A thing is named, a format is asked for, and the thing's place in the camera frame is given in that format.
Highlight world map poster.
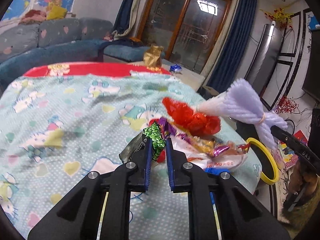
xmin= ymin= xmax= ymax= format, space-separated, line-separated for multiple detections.
xmin=1 ymin=0 xmax=34 ymax=22

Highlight Hello Kitty blanket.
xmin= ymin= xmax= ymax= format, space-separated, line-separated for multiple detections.
xmin=0 ymin=73 xmax=263 ymax=240

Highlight blue crumpled wrapper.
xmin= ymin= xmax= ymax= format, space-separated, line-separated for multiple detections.
xmin=169 ymin=64 xmax=182 ymax=73

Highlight green patterned wrapper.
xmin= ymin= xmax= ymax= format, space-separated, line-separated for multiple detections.
xmin=143 ymin=119 xmax=165 ymax=163

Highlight right blue curtain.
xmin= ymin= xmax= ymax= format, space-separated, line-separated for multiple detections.
xmin=206 ymin=0 xmax=258 ymax=93

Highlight yellow artificial flowers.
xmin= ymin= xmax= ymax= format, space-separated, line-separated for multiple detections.
xmin=261 ymin=8 xmax=293 ymax=30

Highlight purple foil wrapper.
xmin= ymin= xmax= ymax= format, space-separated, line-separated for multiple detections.
xmin=158 ymin=117 xmax=230 ymax=158

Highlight red cloth under blanket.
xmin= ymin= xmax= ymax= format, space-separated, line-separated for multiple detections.
xmin=23 ymin=62 xmax=170 ymax=77

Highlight brown paper bag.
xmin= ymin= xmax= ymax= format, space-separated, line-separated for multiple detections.
xmin=143 ymin=44 xmax=164 ymax=67

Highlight grey tower air conditioner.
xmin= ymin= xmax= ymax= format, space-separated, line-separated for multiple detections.
xmin=245 ymin=22 xmax=283 ymax=95

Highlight yellow rimmed trash bin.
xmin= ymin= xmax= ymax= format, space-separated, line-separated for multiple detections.
xmin=246 ymin=137 xmax=280 ymax=185

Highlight blue curtain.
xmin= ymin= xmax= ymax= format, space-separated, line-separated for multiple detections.
xmin=206 ymin=0 xmax=258 ymax=93
xmin=113 ymin=0 xmax=133 ymax=34

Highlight red wrapper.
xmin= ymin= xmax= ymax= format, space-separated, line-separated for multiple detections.
xmin=162 ymin=97 xmax=221 ymax=137

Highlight pink red clothes pile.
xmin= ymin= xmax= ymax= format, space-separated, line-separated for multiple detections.
xmin=20 ymin=9 xmax=47 ymax=25

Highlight grey coffee table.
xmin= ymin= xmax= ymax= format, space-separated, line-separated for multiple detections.
xmin=130 ymin=58 xmax=213 ymax=93

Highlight white plastic snack bag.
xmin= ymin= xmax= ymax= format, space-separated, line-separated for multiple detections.
xmin=170 ymin=133 xmax=250 ymax=171

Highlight wooden glass sliding door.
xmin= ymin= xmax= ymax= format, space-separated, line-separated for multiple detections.
xmin=137 ymin=0 xmax=232 ymax=74

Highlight blue sectional sofa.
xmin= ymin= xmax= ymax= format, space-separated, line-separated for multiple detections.
xmin=0 ymin=16 xmax=167 ymax=86

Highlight left blue curtain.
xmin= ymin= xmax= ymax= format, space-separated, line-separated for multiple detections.
xmin=113 ymin=0 xmax=133 ymax=34

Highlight yellow cushion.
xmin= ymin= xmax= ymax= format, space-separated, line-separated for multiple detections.
xmin=46 ymin=5 xmax=67 ymax=20

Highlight wall mounted television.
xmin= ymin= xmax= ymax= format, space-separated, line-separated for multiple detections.
xmin=302 ymin=29 xmax=320 ymax=102

